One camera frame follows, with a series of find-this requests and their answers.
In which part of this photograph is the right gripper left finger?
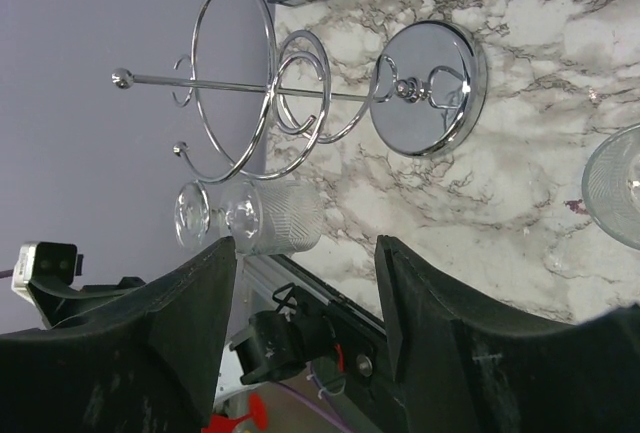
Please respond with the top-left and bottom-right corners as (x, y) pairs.
(1, 238), (236, 432)

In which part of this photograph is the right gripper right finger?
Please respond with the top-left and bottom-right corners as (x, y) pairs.
(375, 236), (639, 432)

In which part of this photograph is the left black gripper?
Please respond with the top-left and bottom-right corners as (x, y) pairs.
(29, 240), (151, 329)

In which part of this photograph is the clear wine glass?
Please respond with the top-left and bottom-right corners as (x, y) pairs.
(581, 124), (639, 250)
(174, 180), (323, 256)

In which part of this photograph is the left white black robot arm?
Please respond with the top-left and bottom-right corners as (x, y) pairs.
(13, 242), (386, 385)

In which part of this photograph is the chrome wine glass rack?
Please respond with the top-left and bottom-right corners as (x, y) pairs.
(111, 0), (489, 185)

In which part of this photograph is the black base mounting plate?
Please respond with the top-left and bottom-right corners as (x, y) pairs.
(279, 252), (401, 433)

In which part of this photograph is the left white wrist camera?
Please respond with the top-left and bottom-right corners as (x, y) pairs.
(11, 242), (39, 294)

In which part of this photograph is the aluminium frame rail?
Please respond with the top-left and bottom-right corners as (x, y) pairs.
(242, 255), (349, 313)

